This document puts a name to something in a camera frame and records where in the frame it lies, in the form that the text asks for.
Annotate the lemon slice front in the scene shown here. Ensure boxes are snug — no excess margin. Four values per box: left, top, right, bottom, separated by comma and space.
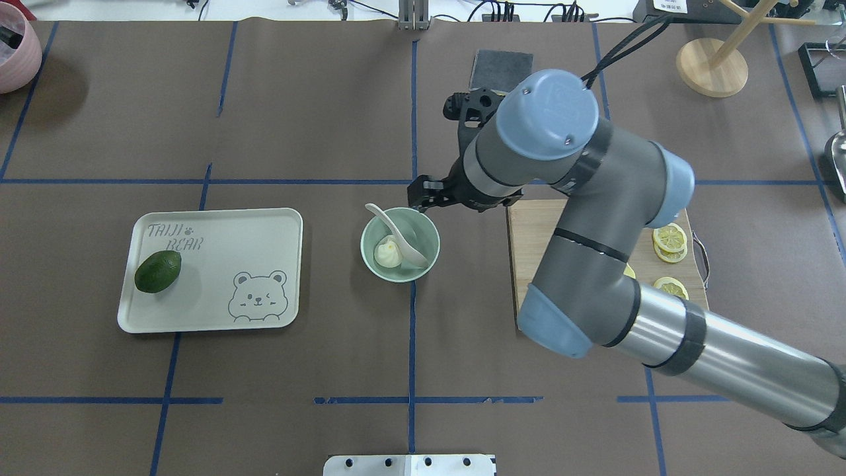
652, 223, 688, 253

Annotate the cream bear tray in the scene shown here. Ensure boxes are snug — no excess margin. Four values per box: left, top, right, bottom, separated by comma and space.
117, 208, 304, 334

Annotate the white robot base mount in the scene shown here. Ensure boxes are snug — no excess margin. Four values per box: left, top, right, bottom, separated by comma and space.
323, 453, 498, 475

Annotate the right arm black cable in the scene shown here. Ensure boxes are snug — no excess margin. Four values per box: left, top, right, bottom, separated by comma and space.
580, 15, 675, 90

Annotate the cream plastic spoon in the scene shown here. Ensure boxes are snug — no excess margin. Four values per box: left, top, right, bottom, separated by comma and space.
365, 203, 430, 268

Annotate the wooden stand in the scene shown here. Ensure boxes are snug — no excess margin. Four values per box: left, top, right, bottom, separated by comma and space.
675, 1, 816, 99

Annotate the pink bowl with ice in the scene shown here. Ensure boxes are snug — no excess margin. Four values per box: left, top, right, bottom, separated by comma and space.
1, 2, 42, 95

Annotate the lemon slice top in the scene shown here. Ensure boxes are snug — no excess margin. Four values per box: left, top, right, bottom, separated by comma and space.
652, 276, 690, 300

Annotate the yellow plastic knife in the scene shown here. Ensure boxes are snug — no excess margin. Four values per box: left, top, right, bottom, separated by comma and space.
623, 263, 637, 280

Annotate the lemon slice behind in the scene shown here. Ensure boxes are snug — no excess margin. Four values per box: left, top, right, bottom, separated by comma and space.
653, 246, 688, 263

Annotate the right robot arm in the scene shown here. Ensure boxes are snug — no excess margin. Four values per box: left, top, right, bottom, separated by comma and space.
408, 69, 845, 457

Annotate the black tray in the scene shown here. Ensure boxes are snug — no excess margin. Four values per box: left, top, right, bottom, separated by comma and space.
798, 40, 845, 99

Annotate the mint green bowl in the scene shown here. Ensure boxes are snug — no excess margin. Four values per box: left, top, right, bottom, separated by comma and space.
360, 208, 441, 283

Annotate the metal scoop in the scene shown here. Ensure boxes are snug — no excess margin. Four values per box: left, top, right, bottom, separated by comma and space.
822, 85, 845, 203

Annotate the white steamed bun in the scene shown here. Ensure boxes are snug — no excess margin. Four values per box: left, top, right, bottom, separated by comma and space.
373, 235, 404, 268

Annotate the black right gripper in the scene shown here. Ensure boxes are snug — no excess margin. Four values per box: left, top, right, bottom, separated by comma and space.
406, 88, 523, 214

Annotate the bamboo cutting board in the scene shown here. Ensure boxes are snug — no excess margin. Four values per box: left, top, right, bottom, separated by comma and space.
507, 199, 709, 342

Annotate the lemon slice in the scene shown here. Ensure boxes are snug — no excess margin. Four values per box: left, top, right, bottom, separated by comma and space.
653, 246, 688, 263
652, 276, 690, 300
652, 223, 688, 253

